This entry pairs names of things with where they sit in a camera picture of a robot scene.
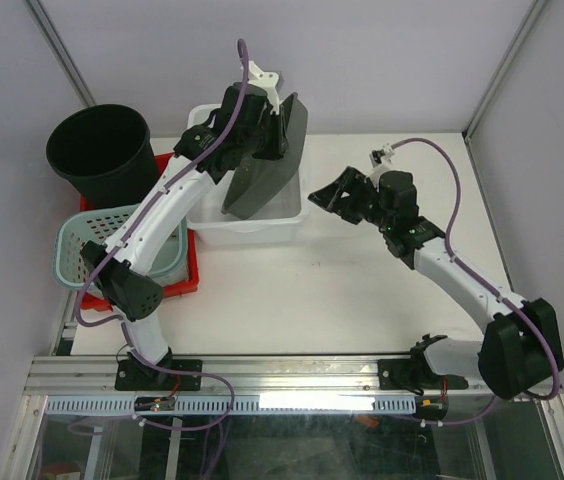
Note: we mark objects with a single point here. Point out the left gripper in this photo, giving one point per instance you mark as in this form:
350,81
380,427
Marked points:
271,117

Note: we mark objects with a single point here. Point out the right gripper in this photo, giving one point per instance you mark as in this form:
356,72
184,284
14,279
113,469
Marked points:
330,198

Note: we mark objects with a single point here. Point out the grey-green plastic tray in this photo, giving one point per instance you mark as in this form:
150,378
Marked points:
257,181

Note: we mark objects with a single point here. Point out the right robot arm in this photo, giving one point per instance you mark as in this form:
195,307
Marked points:
521,345

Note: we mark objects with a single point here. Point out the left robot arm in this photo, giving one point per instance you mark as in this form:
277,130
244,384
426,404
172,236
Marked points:
120,265

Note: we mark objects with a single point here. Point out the black plastic bucket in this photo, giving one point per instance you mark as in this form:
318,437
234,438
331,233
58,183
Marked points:
104,152

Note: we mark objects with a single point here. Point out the light blue perforated basket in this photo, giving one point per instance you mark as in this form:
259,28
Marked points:
169,267

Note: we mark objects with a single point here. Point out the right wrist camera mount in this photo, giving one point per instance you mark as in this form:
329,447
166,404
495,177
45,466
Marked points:
381,161

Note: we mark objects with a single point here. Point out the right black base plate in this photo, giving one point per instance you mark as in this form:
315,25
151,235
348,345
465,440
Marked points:
415,376

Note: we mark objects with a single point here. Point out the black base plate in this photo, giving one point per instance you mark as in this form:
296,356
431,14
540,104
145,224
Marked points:
415,376
132,375

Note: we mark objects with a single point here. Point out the left aluminium frame post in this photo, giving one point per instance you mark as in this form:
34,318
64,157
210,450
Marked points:
52,37

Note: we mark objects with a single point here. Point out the aluminium frame post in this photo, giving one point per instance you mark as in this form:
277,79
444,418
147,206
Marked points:
521,36
52,37

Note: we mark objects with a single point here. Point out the right aluminium frame post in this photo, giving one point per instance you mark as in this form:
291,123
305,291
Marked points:
521,36

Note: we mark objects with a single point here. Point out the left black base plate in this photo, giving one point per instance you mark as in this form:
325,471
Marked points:
132,375

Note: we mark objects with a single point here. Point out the aluminium mounting rail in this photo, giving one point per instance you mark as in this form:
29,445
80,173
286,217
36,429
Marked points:
248,374

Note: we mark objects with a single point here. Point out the white slotted cable duct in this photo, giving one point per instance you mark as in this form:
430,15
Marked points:
265,403

